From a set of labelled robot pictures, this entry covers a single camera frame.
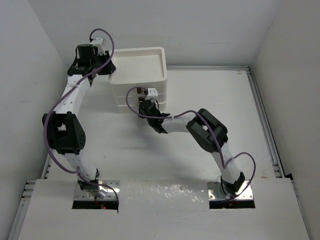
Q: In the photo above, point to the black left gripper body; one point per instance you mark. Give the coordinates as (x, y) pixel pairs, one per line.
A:
(102, 59)

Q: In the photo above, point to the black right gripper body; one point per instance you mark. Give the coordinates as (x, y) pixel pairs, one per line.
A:
(141, 112)

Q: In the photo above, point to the white three-drawer cabinet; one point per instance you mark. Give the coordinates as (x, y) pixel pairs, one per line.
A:
(138, 67)

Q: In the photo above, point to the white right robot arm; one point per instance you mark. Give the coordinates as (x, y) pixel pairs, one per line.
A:
(208, 132)

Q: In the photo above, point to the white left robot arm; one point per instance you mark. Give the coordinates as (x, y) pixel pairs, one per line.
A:
(63, 133)

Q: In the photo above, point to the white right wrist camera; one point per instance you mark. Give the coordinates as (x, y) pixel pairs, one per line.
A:
(152, 93)

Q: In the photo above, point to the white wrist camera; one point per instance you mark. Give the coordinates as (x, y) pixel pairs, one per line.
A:
(99, 43)
(152, 93)

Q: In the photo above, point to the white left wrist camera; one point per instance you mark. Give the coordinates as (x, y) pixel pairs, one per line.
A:
(99, 43)

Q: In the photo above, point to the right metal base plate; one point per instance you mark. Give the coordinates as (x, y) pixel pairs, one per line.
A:
(218, 191)

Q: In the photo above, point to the metal base plate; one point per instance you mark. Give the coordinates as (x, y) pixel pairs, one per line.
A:
(87, 192)
(218, 191)

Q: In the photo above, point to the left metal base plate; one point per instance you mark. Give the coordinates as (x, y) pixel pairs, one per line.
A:
(87, 192)

